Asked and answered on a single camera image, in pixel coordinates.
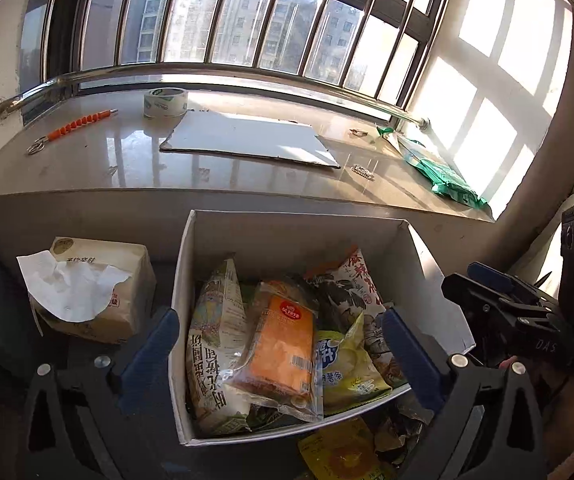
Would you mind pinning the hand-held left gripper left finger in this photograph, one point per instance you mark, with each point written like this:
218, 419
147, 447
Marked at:
149, 355

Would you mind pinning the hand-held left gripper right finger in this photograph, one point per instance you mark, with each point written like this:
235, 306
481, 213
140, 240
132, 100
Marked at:
412, 360

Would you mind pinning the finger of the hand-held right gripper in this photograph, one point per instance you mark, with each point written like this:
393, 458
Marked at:
477, 305
489, 274

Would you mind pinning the yellow-green chip bag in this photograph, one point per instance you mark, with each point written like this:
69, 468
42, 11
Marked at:
347, 365

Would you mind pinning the white beige snack bag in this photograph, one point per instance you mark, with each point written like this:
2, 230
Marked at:
217, 350

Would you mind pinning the dark snack packet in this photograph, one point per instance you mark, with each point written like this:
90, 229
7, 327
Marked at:
399, 427

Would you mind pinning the red-white printed snack bag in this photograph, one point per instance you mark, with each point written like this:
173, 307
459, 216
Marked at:
352, 280

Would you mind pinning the clear orange snack packet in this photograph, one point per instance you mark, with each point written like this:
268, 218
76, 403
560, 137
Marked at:
282, 355

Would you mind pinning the white cardboard box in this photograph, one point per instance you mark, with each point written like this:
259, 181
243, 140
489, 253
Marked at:
277, 245

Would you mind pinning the person's right hand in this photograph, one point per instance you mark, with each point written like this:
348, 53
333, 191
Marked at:
572, 425

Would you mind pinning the beige tissue pack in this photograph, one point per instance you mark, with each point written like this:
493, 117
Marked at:
117, 305

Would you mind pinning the green plastic packet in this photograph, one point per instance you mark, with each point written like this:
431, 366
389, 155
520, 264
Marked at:
442, 175

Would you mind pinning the yellow snack packet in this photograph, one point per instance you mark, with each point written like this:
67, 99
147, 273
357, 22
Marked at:
337, 455

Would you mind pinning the small metal clip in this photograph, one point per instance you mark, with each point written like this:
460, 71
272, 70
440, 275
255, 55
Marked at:
358, 132

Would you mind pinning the white flat board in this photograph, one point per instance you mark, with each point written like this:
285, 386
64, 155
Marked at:
247, 137

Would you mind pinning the orange beaded tool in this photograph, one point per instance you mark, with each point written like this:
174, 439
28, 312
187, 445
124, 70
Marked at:
79, 124

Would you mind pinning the clear tape roll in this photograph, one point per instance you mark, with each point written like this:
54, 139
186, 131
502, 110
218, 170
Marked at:
164, 105

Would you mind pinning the steel handrail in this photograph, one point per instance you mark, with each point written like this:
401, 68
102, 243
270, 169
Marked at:
217, 72

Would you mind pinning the steel window guard bars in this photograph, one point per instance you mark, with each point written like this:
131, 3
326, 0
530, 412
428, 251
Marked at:
217, 15

